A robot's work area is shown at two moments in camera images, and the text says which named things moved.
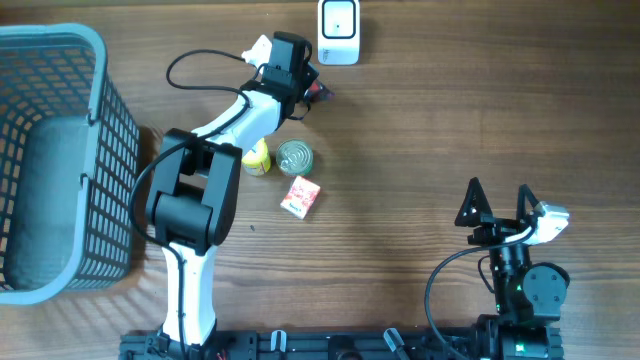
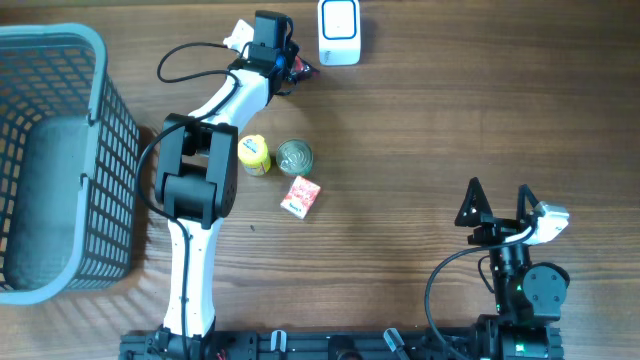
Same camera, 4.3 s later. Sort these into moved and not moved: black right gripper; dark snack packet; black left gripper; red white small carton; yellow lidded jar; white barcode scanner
Moved: black left gripper; dark snack packet
Not moved: yellow lidded jar; white barcode scanner; black right gripper; red white small carton
